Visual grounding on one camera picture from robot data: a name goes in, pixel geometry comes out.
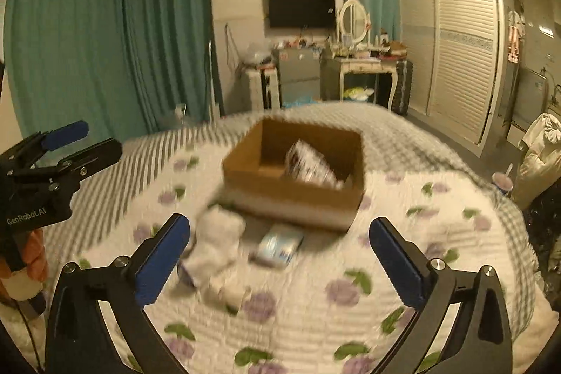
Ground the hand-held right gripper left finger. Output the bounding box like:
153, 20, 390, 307
44, 213, 191, 374

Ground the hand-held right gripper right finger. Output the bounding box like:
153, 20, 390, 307
369, 217, 513, 374

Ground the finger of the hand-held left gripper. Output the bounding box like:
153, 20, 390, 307
0, 121, 89, 177
9, 138, 123, 193

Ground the white sock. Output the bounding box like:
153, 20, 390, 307
175, 205, 252, 315

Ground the blue white tissue packet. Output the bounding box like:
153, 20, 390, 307
249, 223, 305, 268

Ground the brown cardboard box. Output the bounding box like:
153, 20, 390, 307
221, 117, 366, 231

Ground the patterned soft packet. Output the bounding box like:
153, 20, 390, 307
285, 140, 347, 188

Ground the white floral blanket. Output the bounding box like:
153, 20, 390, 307
26, 155, 540, 374

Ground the drink cup with straw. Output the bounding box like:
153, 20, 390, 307
492, 164, 514, 197

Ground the dark cloth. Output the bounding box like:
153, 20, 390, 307
526, 181, 561, 283

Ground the floral quilted bed cover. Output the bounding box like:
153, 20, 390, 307
39, 101, 548, 313

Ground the yellow white bag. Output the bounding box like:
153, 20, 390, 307
342, 87, 375, 102

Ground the white low cabinet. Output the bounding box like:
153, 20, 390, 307
245, 67, 281, 112

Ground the dark suitcase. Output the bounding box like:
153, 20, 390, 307
390, 59, 415, 115

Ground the white clothes pile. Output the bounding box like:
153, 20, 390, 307
511, 113, 561, 210

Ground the blue plastic bag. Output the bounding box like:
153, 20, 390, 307
283, 94, 318, 108

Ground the clear plastic bag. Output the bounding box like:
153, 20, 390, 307
243, 41, 272, 63

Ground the white dressing table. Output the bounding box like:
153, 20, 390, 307
322, 45, 401, 109

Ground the grey small fridge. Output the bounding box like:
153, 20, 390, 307
272, 47, 322, 108

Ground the white louvred wardrobe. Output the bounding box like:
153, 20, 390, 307
397, 0, 513, 158

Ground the white oval mirror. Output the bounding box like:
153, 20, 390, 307
337, 0, 372, 46

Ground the hanging light garment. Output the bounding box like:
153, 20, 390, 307
506, 8, 527, 63

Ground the black cable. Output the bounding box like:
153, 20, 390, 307
12, 299, 45, 374

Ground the black wall television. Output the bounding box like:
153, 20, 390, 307
268, 0, 337, 29

